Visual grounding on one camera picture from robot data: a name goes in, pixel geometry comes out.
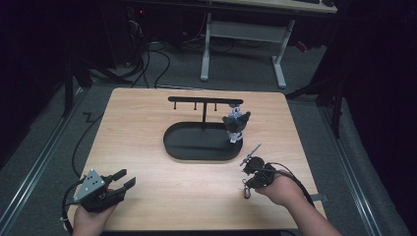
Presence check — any black tripod stand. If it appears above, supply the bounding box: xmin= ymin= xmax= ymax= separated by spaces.
xmin=284 ymin=73 xmax=349 ymax=140

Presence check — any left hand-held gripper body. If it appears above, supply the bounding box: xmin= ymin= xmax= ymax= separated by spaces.
xmin=72 ymin=168 xmax=128 ymax=213

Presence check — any bundle of black cables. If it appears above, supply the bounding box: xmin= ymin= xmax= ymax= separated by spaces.
xmin=126 ymin=18 xmax=172 ymax=89

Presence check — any left hand-held gripper cable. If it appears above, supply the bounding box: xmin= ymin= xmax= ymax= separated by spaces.
xmin=60 ymin=177 xmax=87 ymax=236

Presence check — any dark plush toy keychain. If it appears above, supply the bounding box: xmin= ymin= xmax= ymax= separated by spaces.
xmin=221 ymin=103 xmax=253 ymax=145

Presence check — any person's right hand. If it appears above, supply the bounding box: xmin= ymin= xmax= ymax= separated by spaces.
xmin=255 ymin=172 xmax=308 ymax=208

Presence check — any person's left hand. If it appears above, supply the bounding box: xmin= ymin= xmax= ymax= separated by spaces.
xmin=72 ymin=188 xmax=116 ymax=236

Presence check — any black key rack with tray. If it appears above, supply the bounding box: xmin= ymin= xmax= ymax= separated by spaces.
xmin=162 ymin=95 xmax=245 ymax=162

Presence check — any metal floor rail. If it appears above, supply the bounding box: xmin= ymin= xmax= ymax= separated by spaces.
xmin=0 ymin=88 xmax=87 ymax=232
xmin=319 ymin=106 xmax=384 ymax=236

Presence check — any small red object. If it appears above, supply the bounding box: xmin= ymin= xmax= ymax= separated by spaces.
xmin=295 ymin=40 xmax=310 ymax=54

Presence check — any black metal stand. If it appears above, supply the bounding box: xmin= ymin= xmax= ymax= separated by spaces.
xmin=61 ymin=48 xmax=93 ymax=118

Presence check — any white frame desk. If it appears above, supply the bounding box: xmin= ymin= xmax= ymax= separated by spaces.
xmin=199 ymin=0 xmax=338 ymax=89

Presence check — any silver keychain clasp with ring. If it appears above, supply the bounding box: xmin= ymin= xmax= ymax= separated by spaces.
xmin=242 ymin=179 xmax=253 ymax=200

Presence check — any black floor cable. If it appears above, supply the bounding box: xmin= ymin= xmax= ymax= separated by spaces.
xmin=71 ymin=112 xmax=105 ymax=179

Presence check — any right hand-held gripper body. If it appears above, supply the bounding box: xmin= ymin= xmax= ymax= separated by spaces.
xmin=239 ymin=143 xmax=278 ymax=191

